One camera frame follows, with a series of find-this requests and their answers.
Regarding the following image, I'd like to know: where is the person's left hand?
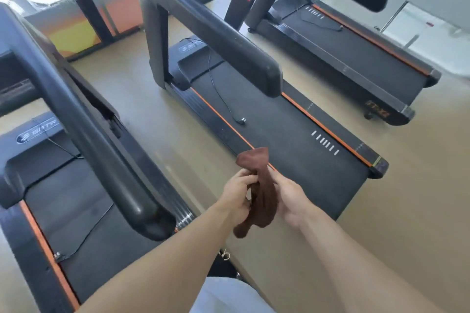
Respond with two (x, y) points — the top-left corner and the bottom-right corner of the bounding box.
(216, 168), (259, 227)

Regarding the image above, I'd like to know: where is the person's right hand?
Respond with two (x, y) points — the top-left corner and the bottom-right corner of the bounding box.
(268, 169), (316, 231)

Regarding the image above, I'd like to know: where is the brown microfibre cloth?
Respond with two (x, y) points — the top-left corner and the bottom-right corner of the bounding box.
(233, 146), (280, 239)

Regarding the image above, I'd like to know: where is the black treadmill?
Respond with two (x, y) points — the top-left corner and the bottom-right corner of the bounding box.
(133, 0), (390, 220)
(244, 0), (442, 127)
(0, 2), (197, 313)

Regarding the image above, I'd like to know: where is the person's right forearm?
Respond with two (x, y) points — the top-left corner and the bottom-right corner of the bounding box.
(299, 210), (447, 313)

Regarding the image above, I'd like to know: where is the person's left forearm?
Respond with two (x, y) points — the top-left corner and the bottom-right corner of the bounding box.
(77, 206), (235, 313)

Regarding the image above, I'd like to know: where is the person's grey shirt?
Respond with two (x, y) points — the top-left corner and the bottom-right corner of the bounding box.
(189, 276), (276, 313)

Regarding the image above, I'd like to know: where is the orange patterned parapet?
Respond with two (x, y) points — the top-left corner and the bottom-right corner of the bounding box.
(25, 0), (144, 59)

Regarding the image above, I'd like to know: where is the black cord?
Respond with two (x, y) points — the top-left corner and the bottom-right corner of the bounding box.
(180, 38), (247, 126)
(278, 0), (345, 33)
(32, 117), (115, 264)

